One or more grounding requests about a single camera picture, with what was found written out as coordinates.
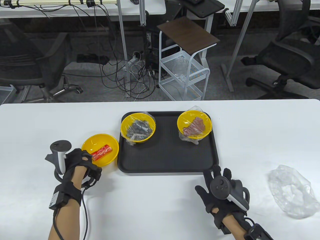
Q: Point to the person's right hand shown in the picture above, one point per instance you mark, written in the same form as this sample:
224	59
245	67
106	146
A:
217	205

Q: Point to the person's left hand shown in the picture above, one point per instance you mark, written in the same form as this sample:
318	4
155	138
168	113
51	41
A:
75	157

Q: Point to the grey white handheld controller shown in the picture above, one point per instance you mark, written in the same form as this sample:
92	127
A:
60	160
220	186

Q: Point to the yellow plastic bowl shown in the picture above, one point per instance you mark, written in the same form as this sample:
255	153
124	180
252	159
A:
97	141
183	120
126	122

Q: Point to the clear plastic food cover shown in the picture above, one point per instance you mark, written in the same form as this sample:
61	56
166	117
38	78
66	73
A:
290	192
195	108
133	140

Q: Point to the person's left forearm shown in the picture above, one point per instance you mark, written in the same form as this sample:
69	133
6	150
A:
67	220

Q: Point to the red white crab stick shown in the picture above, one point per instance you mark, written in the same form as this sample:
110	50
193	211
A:
102	152

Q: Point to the black plastic tray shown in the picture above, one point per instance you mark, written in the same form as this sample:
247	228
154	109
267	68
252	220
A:
167	155

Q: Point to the pile of dark blueberries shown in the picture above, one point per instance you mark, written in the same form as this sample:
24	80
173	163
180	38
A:
140	127

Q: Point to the brown roasted meat piece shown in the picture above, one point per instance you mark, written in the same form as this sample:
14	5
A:
195	126

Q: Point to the clear plastic storage box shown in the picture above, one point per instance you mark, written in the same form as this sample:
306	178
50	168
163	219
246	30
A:
5	95

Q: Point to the black power strip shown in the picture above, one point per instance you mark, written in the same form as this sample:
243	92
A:
90	58

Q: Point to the black mesh office chair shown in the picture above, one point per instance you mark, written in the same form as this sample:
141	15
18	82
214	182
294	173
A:
287	57
20	65

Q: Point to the white power strip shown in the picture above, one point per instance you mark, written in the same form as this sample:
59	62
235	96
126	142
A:
133	60

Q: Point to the black computer tower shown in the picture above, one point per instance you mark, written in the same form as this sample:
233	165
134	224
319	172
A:
152	57

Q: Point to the crumpled clear plastic wrap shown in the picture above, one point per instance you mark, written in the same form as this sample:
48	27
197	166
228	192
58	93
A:
180	66

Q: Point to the white desk aluminium legs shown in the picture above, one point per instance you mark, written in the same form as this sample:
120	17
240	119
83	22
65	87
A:
62	12
262	5

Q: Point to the black side stand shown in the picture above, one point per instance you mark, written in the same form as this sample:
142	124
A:
202	8

